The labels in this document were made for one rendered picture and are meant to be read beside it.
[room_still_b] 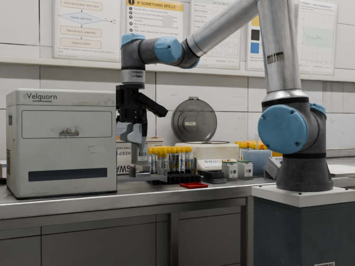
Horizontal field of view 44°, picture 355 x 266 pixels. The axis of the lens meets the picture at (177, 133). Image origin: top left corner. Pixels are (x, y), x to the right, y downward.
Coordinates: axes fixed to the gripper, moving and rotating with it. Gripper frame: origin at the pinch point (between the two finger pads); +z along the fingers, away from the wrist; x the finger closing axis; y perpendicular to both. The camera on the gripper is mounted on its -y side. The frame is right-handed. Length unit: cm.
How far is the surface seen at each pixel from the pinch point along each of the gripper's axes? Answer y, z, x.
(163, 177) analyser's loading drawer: -6.6, 8.9, 3.3
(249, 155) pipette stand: -46.8, 4.3, -6.9
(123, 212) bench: 7.5, 18.2, 5.5
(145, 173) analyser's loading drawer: -0.7, 7.3, 2.8
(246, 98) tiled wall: -83, -20, -60
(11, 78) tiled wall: 31, -26, -60
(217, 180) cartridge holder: -27.5, 11.2, 1.5
